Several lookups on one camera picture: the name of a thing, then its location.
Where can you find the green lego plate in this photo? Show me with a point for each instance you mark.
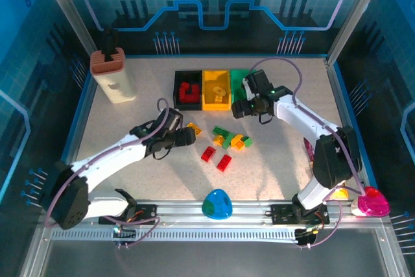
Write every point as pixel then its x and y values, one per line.
pixel 223 131

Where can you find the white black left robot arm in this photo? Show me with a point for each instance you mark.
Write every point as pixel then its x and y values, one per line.
pixel 107 160

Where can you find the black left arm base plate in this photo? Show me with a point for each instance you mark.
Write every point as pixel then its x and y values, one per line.
pixel 149 213

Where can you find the red lego brick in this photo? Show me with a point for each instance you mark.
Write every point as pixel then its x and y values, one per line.
pixel 184 99
pixel 208 154
pixel 195 92
pixel 224 163

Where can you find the aluminium mounting rail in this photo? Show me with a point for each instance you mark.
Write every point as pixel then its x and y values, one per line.
pixel 246 213

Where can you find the yellow plastic bin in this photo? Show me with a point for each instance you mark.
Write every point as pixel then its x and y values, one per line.
pixel 215 106

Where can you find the blue translucent triangular lid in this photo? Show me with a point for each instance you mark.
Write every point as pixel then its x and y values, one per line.
pixel 216 206

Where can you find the aluminium frame post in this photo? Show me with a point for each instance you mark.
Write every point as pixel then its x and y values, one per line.
pixel 65 4
pixel 355 11

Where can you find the small yellow lego brick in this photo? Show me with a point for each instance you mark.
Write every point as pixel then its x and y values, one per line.
pixel 240 146

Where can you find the green plastic bin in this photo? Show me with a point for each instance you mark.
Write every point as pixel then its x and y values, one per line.
pixel 238 77

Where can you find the long green lego brick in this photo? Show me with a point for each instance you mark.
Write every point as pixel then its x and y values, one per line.
pixel 229 142

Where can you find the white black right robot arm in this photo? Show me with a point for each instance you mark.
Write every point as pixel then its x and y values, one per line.
pixel 291 111

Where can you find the white holder with terracotta top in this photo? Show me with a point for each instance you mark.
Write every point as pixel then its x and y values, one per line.
pixel 116 85

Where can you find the yellow arched lego brick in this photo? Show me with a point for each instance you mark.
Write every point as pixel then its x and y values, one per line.
pixel 239 137

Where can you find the black plastic bin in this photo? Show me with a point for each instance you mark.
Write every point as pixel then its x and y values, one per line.
pixel 180 105

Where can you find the yellow translucent triangular lid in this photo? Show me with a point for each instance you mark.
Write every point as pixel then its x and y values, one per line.
pixel 341 193

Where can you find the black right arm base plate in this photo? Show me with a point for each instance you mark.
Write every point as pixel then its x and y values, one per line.
pixel 280 213

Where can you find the pink translucent triangular lid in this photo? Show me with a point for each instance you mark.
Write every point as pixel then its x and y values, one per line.
pixel 373 204

